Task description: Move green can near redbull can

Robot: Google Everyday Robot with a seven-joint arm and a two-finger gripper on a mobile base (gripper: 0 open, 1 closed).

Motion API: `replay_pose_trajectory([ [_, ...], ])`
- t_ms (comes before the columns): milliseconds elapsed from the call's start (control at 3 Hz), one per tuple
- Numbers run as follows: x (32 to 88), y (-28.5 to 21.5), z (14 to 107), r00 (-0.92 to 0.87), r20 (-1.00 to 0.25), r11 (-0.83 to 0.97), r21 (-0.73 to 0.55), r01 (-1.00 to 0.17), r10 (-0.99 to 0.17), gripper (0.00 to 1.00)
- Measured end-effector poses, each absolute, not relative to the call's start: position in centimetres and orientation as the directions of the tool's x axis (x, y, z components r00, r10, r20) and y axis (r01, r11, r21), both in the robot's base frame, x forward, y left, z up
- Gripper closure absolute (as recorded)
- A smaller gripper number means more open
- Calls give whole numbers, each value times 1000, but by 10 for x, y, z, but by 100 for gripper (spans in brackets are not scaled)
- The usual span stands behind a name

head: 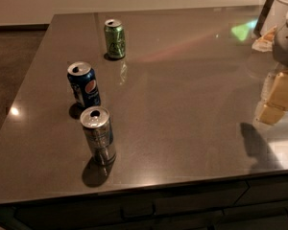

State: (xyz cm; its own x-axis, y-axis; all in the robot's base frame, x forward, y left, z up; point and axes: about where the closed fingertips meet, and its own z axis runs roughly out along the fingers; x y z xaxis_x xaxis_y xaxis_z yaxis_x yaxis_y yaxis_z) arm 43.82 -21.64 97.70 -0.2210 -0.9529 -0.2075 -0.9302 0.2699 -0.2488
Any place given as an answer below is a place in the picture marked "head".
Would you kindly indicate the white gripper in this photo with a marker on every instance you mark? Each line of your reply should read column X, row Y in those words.
column 286, row 47

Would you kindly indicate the silver Red Bull can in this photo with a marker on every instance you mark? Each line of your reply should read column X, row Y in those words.
column 97, row 129

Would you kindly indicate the blue Pepsi can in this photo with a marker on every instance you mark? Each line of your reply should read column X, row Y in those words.
column 83, row 83

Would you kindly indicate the green soda can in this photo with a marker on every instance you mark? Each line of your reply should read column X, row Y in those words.
column 115, row 38

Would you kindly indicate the dark drawer handle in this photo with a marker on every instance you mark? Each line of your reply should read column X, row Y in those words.
column 139, row 210

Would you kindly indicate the dark cabinet drawer front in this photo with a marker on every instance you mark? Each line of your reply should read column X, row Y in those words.
column 113, row 210

